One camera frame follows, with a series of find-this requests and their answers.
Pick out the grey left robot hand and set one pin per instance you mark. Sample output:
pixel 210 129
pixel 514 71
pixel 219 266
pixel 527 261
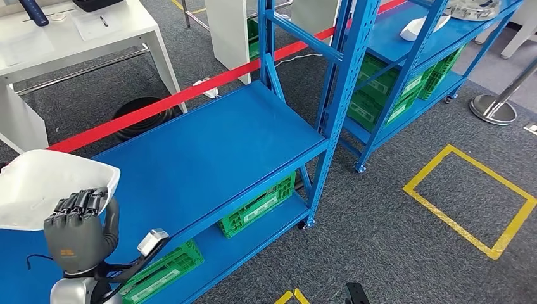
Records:
pixel 75 243

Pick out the white plastic shell part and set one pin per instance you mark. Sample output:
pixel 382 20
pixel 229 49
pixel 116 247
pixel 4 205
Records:
pixel 42 184
pixel 408 31

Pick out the wide blue metal shelf rack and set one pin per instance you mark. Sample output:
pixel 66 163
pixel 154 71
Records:
pixel 201 147

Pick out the blue shelf rack with crates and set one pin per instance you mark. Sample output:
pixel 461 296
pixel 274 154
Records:
pixel 384 37

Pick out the silver metal part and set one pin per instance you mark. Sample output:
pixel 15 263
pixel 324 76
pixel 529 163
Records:
pixel 474 10

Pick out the black round ribbed seat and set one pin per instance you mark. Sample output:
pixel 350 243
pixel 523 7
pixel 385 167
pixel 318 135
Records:
pixel 142 128

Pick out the red barrier belt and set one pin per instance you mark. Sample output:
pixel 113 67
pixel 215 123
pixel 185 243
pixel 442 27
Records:
pixel 126 119

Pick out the white power strip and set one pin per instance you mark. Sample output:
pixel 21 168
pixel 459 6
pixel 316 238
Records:
pixel 206 89

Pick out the white paper sheet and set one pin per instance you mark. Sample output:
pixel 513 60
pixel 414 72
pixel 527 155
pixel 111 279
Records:
pixel 89 26
pixel 27 46

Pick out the black pen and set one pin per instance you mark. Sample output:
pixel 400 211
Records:
pixel 104 21

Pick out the small white round object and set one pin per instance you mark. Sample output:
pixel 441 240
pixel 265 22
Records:
pixel 59 16

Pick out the white desk with papers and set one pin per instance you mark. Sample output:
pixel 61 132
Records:
pixel 142 25

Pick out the black desktop device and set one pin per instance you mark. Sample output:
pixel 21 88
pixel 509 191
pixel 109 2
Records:
pixel 96 4

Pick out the metal floor socket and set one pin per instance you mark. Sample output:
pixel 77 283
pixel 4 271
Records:
pixel 531 128

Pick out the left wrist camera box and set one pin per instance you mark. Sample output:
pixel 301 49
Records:
pixel 152 242

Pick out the dark right wrist camera bracket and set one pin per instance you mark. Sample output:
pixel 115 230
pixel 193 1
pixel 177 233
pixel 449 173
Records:
pixel 357 294

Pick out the chrome stanchion post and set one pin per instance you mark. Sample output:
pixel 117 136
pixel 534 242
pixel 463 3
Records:
pixel 493 110

